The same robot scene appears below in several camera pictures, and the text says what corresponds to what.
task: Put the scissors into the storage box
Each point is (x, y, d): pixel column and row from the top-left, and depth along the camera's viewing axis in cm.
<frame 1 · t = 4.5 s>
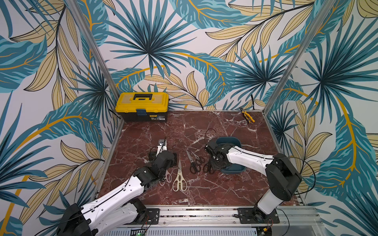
left hand: (165, 154, 80), fingers open
right hand: (217, 165, 89), fingers closed
yellow black toolbox: (142, 106, 103), point 16 cm above the table
yellow handled pliers: (247, 117, 119), on the table
cream handled kitchen scissors: (180, 183, 85), on the table
black handled scissors: (194, 167, 92), on the table
small black scissors: (200, 160, 95), on the table

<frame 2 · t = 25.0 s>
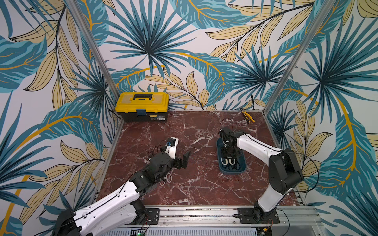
left hand: (179, 151, 74), fingers open
right hand: (227, 156, 90), fingers open
cream handled kitchen scissors: (229, 161, 90), point 5 cm above the table
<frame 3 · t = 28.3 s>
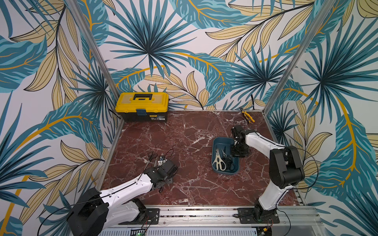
left hand: (166, 178, 84), fingers open
right hand: (234, 155, 93), fingers open
cream handled kitchen scissors: (218, 162, 92), point 3 cm above the table
teal plastic storage box: (220, 143, 104), on the table
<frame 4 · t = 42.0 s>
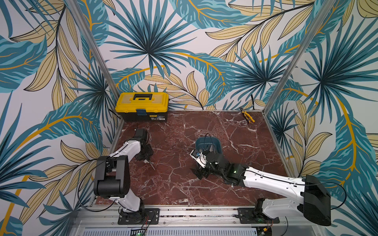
left hand: (147, 155, 92), fingers open
right hand: (196, 159, 78), fingers open
teal plastic storage box: (205, 142, 100), point 4 cm above the table
